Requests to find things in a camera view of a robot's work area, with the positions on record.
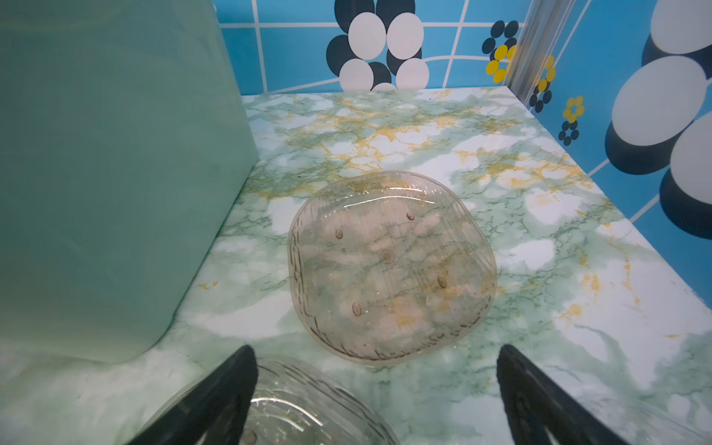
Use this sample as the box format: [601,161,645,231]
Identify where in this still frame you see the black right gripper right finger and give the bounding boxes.
[497,344,625,445]

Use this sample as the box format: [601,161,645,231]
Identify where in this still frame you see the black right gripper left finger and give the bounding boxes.
[130,345,259,444]

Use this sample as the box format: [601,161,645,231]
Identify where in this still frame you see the mint green plastic bin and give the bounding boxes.
[1,1,258,363]

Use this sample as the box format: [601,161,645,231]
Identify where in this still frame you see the grey clear glass plate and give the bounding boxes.
[141,356,402,445]

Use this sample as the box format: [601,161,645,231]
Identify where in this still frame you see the clear colourless glass plate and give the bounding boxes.
[578,395,711,444]

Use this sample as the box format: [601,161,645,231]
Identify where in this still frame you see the brownish clear glass plate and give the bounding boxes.
[287,171,498,366]

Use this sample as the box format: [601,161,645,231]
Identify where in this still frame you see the aluminium corner post right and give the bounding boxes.
[504,0,576,105]

